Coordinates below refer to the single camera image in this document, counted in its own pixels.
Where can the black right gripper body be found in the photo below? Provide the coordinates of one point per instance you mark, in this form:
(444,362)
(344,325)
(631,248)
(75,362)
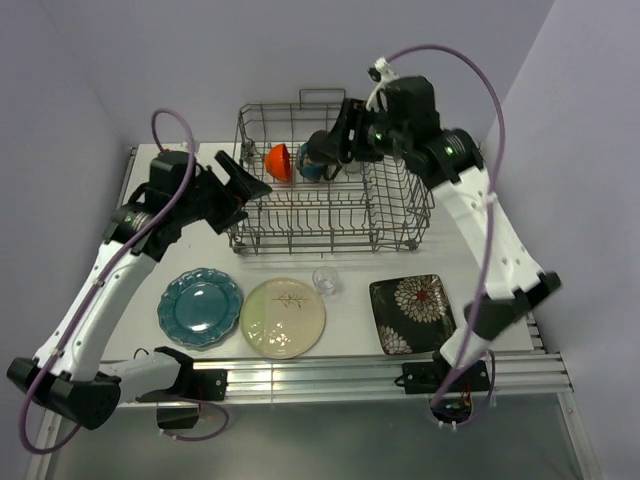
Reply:
(376,135)

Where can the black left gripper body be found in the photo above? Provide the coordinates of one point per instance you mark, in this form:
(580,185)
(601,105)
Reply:
(215,202)

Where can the black mug brown inside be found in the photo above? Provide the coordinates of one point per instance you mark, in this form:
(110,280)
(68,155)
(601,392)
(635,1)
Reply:
(318,154)

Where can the light green plastic cup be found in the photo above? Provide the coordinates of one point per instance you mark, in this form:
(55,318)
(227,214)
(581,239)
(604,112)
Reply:
(352,168)

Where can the blue patterned bowl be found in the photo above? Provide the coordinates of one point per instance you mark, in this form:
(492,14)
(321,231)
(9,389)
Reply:
(307,169)

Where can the orange bowl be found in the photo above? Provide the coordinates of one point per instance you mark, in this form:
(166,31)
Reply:
(277,163)

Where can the clear drinking glass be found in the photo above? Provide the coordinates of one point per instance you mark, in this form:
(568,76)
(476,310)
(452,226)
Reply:
(325,280)

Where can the black floral square plate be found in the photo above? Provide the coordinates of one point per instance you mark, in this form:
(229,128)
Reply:
(412,314)

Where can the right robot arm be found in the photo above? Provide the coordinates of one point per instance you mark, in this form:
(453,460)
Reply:
(448,162)

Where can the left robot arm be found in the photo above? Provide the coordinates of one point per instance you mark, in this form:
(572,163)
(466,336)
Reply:
(65,375)

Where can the teal scalloped plate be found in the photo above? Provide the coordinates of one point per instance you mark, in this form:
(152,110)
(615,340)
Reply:
(200,308)

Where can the green cream round plate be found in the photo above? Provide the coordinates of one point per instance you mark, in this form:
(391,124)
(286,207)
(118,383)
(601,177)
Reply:
(282,318)

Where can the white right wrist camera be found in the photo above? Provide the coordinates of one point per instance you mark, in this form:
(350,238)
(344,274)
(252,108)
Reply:
(382,74)

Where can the grey wire dish rack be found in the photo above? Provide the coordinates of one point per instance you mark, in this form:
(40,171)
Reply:
(382,208)

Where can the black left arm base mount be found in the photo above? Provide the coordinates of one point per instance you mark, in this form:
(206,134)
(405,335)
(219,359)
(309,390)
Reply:
(199,401)

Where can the aluminium table edge rail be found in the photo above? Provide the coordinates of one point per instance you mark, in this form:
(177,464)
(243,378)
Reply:
(336,379)

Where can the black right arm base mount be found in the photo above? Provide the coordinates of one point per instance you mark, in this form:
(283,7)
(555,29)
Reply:
(469,395)

